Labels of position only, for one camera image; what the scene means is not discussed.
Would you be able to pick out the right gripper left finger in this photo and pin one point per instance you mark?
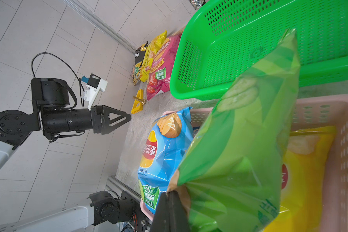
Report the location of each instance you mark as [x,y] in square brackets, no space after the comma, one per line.
[161,222]

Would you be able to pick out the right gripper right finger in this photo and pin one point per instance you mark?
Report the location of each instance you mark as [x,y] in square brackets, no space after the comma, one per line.
[178,221]

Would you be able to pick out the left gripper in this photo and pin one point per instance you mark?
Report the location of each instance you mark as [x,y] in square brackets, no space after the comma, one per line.
[71,122]

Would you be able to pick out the light blue chips bag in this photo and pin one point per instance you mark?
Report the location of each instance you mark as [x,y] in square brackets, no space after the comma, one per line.
[165,147]

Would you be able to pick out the magenta tomato chips bag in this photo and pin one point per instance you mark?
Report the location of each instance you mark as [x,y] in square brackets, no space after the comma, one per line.
[161,69]

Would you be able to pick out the green cucumber chips bag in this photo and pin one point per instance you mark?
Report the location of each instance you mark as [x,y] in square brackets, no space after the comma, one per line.
[230,177]

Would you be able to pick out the green plastic basket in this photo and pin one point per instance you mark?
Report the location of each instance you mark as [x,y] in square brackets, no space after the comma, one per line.
[225,38]

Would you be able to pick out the yellow chips bag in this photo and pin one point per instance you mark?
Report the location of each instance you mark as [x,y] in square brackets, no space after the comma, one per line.
[303,172]
[150,54]

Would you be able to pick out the pink plastic basket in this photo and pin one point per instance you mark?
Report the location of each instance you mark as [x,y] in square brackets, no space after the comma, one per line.
[325,111]

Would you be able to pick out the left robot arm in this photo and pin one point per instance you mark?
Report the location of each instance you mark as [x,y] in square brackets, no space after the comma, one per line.
[16,126]

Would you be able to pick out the black chips bag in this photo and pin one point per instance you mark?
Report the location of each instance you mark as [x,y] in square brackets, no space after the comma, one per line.
[138,61]

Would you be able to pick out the yellow triangular block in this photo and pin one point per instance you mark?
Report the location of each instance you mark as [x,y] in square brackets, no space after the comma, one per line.
[139,102]

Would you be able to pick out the microphone-like stand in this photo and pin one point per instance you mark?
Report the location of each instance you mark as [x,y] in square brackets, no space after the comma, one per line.
[197,3]

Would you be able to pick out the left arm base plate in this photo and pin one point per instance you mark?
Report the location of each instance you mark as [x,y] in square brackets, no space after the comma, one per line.
[139,221]

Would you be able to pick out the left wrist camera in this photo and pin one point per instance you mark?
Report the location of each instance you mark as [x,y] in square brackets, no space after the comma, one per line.
[94,85]

